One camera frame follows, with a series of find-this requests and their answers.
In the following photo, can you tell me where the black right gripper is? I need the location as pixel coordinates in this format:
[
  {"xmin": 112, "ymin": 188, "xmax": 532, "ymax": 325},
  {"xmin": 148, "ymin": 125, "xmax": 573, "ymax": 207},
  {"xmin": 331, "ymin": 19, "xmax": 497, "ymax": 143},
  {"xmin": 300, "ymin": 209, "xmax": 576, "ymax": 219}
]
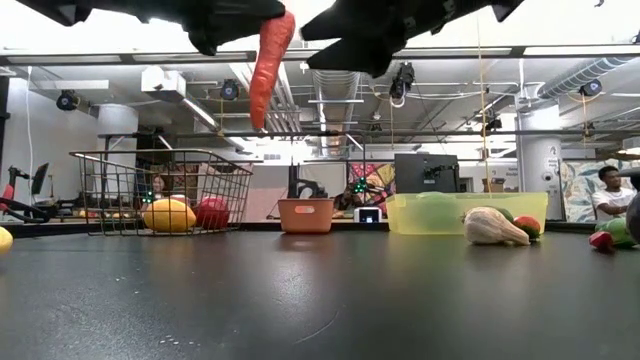
[{"xmin": 299, "ymin": 0, "xmax": 525, "ymax": 79}]

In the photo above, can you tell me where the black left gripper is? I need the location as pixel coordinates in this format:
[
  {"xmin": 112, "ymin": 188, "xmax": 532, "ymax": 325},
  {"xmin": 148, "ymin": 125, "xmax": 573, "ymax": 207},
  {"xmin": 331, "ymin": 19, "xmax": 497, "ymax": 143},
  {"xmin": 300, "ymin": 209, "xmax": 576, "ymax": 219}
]
[{"xmin": 14, "ymin": 0, "xmax": 287, "ymax": 57}]

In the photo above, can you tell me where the large orange carrot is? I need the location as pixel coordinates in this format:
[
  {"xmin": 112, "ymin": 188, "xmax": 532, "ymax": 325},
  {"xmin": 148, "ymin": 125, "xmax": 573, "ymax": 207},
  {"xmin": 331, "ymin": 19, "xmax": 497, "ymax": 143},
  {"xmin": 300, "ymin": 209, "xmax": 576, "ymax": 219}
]
[{"xmin": 248, "ymin": 10, "xmax": 297, "ymax": 132}]

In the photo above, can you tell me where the white garlic bulb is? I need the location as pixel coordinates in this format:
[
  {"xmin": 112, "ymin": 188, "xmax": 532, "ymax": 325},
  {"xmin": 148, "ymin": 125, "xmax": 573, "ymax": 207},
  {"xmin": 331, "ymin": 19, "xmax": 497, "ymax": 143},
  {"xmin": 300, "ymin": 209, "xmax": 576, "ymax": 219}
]
[{"xmin": 462, "ymin": 206, "xmax": 531, "ymax": 247}]

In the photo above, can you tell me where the small red strawberry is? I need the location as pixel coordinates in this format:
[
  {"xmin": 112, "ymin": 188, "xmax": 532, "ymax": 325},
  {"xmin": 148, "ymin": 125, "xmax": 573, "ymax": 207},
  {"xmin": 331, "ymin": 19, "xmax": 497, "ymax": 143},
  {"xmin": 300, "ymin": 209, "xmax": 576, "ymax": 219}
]
[{"xmin": 513, "ymin": 214, "xmax": 543, "ymax": 242}]

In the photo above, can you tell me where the dark purple round vegetable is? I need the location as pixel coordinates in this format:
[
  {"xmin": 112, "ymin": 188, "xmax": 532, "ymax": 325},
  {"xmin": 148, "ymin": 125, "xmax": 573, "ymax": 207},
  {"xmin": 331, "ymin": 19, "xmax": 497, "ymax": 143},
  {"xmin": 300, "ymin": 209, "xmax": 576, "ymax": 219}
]
[{"xmin": 624, "ymin": 192, "xmax": 640, "ymax": 232}]

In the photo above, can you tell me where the green bell pepper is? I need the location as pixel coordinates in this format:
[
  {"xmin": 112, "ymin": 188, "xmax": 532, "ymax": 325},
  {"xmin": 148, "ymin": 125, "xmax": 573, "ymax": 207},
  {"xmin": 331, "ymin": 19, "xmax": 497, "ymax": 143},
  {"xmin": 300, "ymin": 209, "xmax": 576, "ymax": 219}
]
[{"xmin": 594, "ymin": 217, "xmax": 640, "ymax": 249}]

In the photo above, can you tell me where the yellow corn cob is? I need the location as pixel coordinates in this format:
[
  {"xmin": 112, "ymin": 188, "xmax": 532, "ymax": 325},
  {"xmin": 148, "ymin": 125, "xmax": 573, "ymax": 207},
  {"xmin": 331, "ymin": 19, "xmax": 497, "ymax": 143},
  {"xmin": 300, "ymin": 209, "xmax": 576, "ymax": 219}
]
[{"xmin": 0, "ymin": 225, "xmax": 15, "ymax": 256}]

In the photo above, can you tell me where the colourful quilt tapestry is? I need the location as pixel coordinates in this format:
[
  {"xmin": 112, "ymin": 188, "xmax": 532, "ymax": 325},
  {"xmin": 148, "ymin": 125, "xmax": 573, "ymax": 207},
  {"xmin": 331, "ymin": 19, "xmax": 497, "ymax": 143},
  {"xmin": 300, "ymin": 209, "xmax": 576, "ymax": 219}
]
[{"xmin": 346, "ymin": 161, "xmax": 397, "ymax": 201}]

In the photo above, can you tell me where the black monitor panel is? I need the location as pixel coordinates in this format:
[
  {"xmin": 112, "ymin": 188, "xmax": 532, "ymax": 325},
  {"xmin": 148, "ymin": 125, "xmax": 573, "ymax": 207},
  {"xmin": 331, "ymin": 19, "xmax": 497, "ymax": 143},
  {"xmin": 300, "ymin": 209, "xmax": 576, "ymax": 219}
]
[{"xmin": 393, "ymin": 152, "xmax": 461, "ymax": 195}]

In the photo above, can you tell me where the black background robot stand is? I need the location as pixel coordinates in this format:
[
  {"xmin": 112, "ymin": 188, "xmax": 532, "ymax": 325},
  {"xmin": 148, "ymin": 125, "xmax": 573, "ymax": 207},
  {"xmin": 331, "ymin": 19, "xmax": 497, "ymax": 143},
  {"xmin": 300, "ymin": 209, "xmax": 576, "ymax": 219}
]
[{"xmin": 286, "ymin": 162, "xmax": 330, "ymax": 200}]

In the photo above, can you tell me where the plain white column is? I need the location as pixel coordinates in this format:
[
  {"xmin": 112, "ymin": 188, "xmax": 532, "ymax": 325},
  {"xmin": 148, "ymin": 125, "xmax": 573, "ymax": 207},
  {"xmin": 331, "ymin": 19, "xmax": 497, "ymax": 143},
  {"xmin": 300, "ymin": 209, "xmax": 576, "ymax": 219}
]
[{"xmin": 95, "ymin": 103, "xmax": 140, "ymax": 151}]

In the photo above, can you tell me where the small white device with screen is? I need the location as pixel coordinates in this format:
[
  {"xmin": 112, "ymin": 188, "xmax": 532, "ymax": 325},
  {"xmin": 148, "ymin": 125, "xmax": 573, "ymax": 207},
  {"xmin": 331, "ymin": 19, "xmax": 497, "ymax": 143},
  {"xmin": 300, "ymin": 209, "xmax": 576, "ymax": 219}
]
[{"xmin": 353, "ymin": 205, "xmax": 384, "ymax": 225}]

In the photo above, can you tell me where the small orange plastic bin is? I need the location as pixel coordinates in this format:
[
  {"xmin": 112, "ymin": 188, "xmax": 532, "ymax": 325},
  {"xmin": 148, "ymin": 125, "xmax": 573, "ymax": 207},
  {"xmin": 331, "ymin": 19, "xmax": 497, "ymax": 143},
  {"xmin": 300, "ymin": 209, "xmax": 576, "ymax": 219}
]
[{"xmin": 277, "ymin": 198, "xmax": 335, "ymax": 235}]

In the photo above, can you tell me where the person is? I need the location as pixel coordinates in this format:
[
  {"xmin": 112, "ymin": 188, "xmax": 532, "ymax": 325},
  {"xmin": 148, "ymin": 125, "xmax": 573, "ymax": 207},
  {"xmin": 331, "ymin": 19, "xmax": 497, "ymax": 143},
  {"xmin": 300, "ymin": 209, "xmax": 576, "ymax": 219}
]
[
  {"xmin": 590, "ymin": 165, "xmax": 638, "ymax": 222},
  {"xmin": 148, "ymin": 173, "xmax": 170, "ymax": 202}
]

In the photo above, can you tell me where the translucent yellow-green plastic bin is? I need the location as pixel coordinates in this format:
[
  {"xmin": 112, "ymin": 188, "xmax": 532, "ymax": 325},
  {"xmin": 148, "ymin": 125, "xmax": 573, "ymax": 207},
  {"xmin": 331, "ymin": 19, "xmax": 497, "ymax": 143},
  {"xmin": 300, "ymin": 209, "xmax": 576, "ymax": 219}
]
[{"xmin": 385, "ymin": 191, "xmax": 550, "ymax": 236}]

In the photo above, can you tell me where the yellow lemon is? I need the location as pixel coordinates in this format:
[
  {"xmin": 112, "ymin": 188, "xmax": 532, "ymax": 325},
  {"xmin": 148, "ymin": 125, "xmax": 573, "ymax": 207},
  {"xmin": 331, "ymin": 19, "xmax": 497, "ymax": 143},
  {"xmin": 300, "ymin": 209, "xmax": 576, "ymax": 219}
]
[{"xmin": 143, "ymin": 198, "xmax": 198, "ymax": 234}]

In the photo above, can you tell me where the white column with signs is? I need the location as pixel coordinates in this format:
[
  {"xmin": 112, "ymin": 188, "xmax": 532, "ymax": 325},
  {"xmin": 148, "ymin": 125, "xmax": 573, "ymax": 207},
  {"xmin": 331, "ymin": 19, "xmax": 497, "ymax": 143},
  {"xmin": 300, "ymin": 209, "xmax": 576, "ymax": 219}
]
[{"xmin": 515, "ymin": 105, "xmax": 564, "ymax": 222}]

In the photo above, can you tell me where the black computer monitor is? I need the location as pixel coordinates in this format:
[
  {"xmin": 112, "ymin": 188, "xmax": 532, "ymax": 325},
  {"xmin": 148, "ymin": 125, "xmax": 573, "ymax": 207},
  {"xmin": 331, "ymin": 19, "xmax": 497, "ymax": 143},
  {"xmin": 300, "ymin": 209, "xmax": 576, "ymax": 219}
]
[{"xmin": 30, "ymin": 161, "xmax": 51, "ymax": 197}]

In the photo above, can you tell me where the leaf print tapestry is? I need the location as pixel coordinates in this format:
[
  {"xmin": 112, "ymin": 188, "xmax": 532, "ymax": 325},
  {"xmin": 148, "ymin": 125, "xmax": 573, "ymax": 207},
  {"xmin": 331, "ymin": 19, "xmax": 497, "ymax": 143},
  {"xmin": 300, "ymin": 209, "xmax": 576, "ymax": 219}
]
[{"xmin": 559, "ymin": 158, "xmax": 640, "ymax": 224}]

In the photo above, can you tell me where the red black office chair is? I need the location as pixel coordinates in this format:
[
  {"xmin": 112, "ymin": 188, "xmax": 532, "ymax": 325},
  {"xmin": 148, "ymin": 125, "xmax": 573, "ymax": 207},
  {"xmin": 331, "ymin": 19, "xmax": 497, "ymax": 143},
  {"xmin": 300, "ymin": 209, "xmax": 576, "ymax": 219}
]
[{"xmin": 0, "ymin": 165, "xmax": 52, "ymax": 225}]

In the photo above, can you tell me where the dark chair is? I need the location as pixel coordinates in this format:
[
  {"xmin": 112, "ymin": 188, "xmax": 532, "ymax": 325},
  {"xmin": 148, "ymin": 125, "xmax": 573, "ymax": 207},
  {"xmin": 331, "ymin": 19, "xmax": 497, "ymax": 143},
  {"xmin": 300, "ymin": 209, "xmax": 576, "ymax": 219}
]
[{"xmin": 618, "ymin": 166, "xmax": 640, "ymax": 192}]

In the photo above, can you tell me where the silver ribbed air duct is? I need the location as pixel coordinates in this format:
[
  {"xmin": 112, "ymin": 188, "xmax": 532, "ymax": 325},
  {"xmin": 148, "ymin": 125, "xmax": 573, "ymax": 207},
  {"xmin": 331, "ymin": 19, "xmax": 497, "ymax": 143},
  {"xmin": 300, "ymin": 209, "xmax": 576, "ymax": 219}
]
[{"xmin": 311, "ymin": 68, "xmax": 362, "ymax": 157}]

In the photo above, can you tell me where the black hanging camera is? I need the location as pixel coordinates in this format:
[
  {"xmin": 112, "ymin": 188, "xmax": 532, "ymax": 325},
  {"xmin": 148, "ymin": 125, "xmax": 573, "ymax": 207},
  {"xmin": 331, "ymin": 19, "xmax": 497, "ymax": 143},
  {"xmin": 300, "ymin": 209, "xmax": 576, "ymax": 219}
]
[{"xmin": 388, "ymin": 61, "xmax": 417, "ymax": 109}]

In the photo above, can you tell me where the overhead frame beam with lights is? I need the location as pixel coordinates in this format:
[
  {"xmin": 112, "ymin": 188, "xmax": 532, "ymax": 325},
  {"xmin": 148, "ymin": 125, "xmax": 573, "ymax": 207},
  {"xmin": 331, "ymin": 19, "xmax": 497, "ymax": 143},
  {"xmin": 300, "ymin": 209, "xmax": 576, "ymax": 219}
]
[{"xmin": 0, "ymin": 43, "xmax": 640, "ymax": 67}]

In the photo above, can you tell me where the black round ceiling camera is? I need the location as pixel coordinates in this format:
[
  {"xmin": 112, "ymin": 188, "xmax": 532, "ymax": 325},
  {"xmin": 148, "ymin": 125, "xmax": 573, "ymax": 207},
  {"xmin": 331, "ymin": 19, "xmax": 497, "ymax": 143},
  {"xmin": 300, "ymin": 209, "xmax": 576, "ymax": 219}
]
[
  {"xmin": 55, "ymin": 89, "xmax": 81, "ymax": 112},
  {"xmin": 219, "ymin": 78, "xmax": 241, "ymax": 102},
  {"xmin": 579, "ymin": 78, "xmax": 604, "ymax": 98}
]

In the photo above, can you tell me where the black horizontal rail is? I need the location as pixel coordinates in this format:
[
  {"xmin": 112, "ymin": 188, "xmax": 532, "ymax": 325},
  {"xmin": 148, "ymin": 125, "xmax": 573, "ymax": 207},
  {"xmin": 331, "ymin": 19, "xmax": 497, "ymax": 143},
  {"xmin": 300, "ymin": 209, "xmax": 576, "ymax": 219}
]
[{"xmin": 97, "ymin": 128, "xmax": 640, "ymax": 141}]

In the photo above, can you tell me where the yellow extension cord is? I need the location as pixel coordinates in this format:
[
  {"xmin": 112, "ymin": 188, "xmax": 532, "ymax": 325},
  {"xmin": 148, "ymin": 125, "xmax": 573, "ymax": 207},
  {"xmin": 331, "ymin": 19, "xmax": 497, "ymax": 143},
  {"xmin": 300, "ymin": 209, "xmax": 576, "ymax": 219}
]
[{"xmin": 474, "ymin": 18, "xmax": 495, "ymax": 194}]

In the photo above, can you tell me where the bronze wire basket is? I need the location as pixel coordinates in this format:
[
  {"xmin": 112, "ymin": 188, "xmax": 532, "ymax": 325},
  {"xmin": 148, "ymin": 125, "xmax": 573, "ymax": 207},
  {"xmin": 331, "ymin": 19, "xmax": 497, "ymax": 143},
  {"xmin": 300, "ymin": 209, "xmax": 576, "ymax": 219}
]
[{"xmin": 69, "ymin": 148, "xmax": 254, "ymax": 237}]

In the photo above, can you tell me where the silver flexible air duct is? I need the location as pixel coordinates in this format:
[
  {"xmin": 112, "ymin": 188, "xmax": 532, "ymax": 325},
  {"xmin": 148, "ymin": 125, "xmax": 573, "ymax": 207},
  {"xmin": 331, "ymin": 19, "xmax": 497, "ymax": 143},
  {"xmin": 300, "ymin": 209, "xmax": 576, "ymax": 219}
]
[{"xmin": 536, "ymin": 55, "xmax": 639, "ymax": 100}]

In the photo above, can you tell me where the black vertical post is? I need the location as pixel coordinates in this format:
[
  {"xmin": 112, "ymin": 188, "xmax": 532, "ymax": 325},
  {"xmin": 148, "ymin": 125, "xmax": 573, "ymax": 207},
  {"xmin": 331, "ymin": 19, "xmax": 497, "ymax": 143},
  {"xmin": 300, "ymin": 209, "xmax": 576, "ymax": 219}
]
[{"xmin": 0, "ymin": 74, "xmax": 11, "ymax": 169}]

